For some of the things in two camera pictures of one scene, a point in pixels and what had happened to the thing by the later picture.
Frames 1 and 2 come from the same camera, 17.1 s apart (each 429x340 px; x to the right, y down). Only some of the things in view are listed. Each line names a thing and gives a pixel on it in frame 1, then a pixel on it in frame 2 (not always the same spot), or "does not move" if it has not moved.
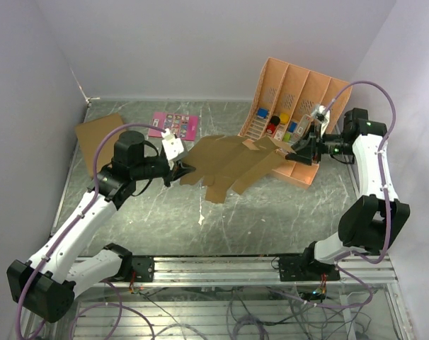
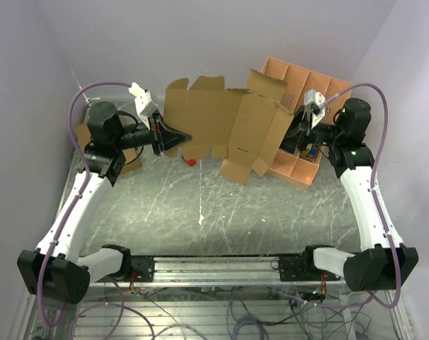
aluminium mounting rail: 243,273 does not move
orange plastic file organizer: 288,100 does not move
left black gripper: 178,171 to 166,138
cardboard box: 222,163 to 245,126
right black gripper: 305,149 to 296,137
